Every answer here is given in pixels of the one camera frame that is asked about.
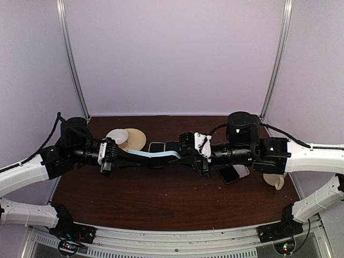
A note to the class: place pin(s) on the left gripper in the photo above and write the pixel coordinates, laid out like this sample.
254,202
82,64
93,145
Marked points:
112,153

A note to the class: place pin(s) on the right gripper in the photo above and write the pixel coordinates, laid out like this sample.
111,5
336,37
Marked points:
192,159

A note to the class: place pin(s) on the purple phone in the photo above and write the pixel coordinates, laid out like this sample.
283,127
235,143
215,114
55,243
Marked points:
228,174

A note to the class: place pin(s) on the white phone case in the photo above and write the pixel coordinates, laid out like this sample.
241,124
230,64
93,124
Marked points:
241,171

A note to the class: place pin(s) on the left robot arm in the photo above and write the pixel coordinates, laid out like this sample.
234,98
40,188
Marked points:
75,146

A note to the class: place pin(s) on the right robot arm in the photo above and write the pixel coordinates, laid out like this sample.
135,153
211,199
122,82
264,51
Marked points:
238,141

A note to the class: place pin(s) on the phone in clear grey case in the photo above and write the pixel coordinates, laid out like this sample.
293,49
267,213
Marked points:
172,146

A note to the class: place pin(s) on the phone in pink case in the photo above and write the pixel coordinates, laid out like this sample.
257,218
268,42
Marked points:
156,147

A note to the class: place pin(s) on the beige saucer plate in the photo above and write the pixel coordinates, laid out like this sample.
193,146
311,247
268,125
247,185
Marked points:
136,140

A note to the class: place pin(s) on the white ceramic cup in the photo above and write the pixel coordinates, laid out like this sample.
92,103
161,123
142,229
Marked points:
119,135

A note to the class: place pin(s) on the cream ribbed mug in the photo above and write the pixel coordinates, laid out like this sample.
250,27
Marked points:
275,180

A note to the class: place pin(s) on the left round status board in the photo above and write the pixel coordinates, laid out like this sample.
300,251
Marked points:
66,247

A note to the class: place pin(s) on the round status board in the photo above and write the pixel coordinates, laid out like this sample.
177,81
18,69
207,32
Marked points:
66,247
285,247

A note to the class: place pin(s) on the right round status board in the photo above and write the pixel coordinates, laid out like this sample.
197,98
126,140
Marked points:
285,247

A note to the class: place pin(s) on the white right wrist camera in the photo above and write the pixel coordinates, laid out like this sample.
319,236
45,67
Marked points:
202,144

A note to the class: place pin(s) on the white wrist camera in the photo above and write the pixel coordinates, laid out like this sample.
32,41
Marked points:
101,153
202,144

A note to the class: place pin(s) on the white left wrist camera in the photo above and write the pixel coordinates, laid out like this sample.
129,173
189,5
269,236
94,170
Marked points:
101,153

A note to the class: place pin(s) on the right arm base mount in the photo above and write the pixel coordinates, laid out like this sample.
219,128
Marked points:
277,231

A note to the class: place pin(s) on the front aluminium rail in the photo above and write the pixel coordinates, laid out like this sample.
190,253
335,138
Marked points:
232,242

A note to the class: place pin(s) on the left aluminium frame post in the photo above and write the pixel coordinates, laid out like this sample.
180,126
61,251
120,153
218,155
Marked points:
61,9

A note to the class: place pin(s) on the aluminium frame post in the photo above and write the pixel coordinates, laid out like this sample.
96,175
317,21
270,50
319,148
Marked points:
282,42
61,9

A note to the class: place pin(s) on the right aluminium frame post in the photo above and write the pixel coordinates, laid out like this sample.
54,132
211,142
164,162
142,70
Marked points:
282,42

